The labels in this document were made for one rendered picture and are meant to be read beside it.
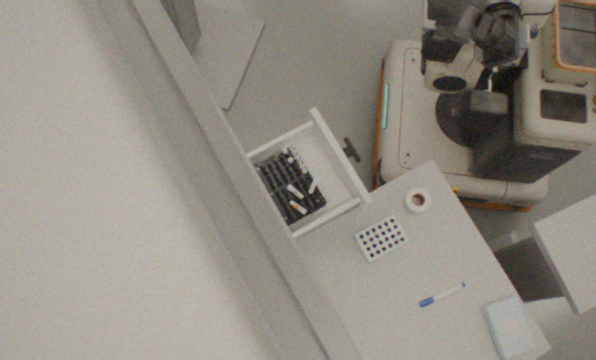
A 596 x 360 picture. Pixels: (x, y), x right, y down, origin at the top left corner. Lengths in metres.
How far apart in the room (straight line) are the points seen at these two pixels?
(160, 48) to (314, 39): 2.30
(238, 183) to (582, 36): 1.59
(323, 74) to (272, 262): 2.28
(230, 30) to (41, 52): 2.24
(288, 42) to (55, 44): 2.26
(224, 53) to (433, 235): 1.36
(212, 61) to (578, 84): 1.49
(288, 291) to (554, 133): 1.53
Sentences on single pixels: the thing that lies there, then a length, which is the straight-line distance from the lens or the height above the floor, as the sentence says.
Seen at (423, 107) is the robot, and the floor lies 0.28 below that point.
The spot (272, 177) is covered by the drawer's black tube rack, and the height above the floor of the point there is 0.90.
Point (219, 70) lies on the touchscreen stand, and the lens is 2.56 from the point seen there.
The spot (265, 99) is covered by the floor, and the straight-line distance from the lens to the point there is 2.53.
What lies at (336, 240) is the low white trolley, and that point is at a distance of 1.59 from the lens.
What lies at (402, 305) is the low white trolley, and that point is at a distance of 1.60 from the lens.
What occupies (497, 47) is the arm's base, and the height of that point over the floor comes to 1.21.
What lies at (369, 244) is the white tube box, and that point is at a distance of 1.56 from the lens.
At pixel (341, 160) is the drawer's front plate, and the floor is 0.93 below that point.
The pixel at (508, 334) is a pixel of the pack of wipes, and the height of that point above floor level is 0.81.
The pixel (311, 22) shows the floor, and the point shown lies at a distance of 2.71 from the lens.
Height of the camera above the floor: 2.32
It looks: 75 degrees down
